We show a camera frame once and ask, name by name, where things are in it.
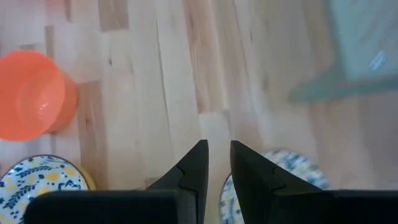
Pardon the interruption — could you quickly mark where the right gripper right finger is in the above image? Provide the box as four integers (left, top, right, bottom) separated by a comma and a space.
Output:
230, 140, 398, 224

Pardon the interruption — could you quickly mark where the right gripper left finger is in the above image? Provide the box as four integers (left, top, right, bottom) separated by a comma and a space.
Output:
24, 139, 209, 224

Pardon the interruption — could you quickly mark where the orange plastic mini bowl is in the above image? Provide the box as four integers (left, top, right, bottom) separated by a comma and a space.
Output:
0, 49, 78, 142

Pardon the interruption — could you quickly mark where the patterned yellow mini bowl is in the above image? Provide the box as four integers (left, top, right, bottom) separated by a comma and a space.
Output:
0, 154, 96, 224
219, 148, 330, 224

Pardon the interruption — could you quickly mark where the green perforated metal shelf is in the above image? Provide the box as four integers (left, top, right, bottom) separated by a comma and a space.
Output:
289, 0, 398, 103

